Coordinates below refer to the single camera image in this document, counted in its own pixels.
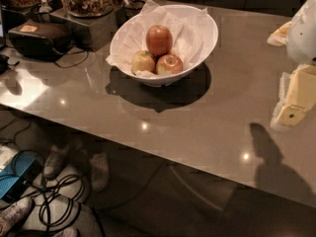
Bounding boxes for white sneaker under table right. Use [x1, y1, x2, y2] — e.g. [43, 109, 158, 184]
[90, 152, 109, 192]

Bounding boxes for dark cup with spoon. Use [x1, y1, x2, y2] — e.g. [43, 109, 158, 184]
[116, 0, 146, 20]

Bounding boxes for white bowl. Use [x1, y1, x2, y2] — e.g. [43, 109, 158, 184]
[109, 4, 219, 87]

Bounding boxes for white sneaker under table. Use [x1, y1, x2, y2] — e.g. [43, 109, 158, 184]
[90, 152, 109, 192]
[43, 145, 69, 180]

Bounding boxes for blue box on floor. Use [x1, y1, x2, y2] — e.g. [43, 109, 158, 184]
[0, 154, 37, 202]

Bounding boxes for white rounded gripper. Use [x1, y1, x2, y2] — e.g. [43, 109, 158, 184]
[267, 0, 316, 129]

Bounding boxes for white tissue paper liner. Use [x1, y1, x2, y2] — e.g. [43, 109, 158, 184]
[105, 0, 209, 79]

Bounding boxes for red apple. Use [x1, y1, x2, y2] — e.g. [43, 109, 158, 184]
[146, 25, 173, 56]

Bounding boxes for black cable on table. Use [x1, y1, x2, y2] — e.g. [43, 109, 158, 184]
[52, 46, 90, 69]

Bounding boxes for black device with label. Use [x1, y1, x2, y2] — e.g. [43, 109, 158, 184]
[8, 20, 72, 61]

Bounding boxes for tangled black floor cables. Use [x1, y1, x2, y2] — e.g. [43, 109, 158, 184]
[0, 116, 107, 237]

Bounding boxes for yellow-green apple left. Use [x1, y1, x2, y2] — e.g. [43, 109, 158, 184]
[131, 50, 156, 73]

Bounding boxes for red-yellow apple right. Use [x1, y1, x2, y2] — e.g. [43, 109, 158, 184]
[156, 54, 184, 76]

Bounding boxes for white sneaker under table left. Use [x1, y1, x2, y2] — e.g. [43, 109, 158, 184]
[43, 145, 69, 180]

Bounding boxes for dark square jar stand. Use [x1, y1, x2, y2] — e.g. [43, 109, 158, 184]
[50, 8, 125, 51]

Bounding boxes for metal scoop in cup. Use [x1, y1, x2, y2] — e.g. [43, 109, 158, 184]
[39, 0, 52, 14]

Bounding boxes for white sneaker bottom left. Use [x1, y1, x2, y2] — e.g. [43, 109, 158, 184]
[0, 197, 33, 237]

